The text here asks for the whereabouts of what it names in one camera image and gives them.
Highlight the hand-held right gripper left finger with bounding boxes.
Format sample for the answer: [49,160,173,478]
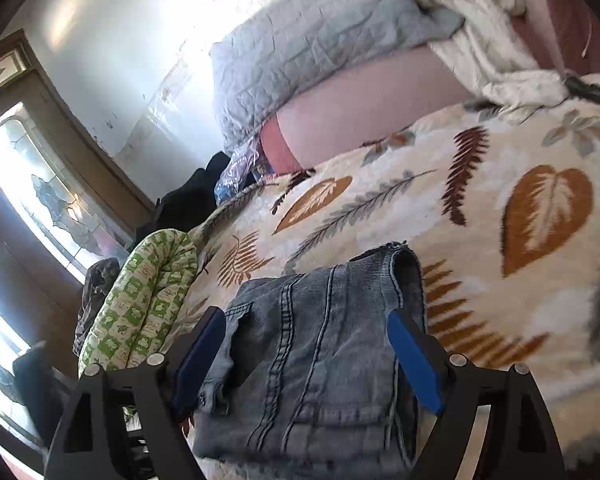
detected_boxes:
[44,305,227,480]

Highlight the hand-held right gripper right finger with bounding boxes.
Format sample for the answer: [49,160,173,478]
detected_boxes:
[386,310,568,480]

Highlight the grey-blue denim pants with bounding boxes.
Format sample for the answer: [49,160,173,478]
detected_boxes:
[192,242,428,477]

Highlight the green printed cushion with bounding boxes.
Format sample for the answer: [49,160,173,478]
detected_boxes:
[77,227,201,377]

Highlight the dark grey garment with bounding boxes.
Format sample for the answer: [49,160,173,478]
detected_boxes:
[74,257,122,357]

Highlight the leaf print blanket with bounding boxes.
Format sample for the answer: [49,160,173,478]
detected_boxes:
[180,92,600,467]

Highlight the black clothing pile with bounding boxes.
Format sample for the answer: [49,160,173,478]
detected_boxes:
[152,151,232,243]

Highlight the clear plastic bag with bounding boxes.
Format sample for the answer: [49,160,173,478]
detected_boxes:
[214,139,277,207]

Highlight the door with stained glass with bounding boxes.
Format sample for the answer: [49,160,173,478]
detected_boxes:
[0,29,157,461]

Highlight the pink bed sheet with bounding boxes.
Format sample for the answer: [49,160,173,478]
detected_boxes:
[259,0,600,177]

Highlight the small black object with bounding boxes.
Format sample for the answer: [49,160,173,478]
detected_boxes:
[564,76,600,106]

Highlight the white crumpled blanket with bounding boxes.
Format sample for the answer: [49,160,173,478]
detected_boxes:
[380,0,583,127]

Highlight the grey quilted pillow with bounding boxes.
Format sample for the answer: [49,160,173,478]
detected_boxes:
[210,0,467,157]

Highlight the pale curved strap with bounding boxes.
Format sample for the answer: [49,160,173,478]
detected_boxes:
[581,9,594,57]

